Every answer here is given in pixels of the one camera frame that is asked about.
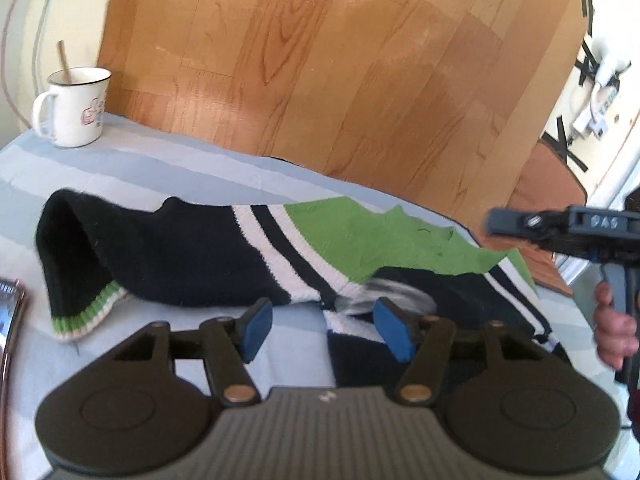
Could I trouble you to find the wooden headboard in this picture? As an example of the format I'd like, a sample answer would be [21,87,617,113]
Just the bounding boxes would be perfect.
[95,0,591,206]

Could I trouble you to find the person's right hand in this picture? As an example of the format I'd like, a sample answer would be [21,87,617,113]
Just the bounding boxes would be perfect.
[592,281,638,369]

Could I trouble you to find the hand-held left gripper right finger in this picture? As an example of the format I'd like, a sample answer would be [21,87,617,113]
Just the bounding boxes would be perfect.
[372,297,546,408]

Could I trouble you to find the brown cushion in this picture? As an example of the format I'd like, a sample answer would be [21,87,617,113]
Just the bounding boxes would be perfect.
[480,140,588,296]

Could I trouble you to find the blue striped bed sheet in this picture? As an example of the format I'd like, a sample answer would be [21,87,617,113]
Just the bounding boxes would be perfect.
[0,112,626,480]

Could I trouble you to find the black green white striped sweater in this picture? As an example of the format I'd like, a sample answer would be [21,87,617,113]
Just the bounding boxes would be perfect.
[34,189,571,386]

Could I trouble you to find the white enamel mug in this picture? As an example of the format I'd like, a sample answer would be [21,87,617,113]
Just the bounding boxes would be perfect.
[31,66,112,148]

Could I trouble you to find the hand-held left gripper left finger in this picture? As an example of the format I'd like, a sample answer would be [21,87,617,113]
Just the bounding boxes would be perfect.
[112,297,275,408]

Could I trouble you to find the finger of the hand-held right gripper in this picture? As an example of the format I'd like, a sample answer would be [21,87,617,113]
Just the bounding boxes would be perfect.
[487,207,571,242]

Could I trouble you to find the white charger with cable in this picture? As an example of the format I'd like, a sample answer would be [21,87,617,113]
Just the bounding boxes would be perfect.
[572,57,631,138]

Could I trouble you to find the wooden stick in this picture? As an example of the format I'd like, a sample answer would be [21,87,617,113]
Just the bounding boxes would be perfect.
[56,40,72,83]

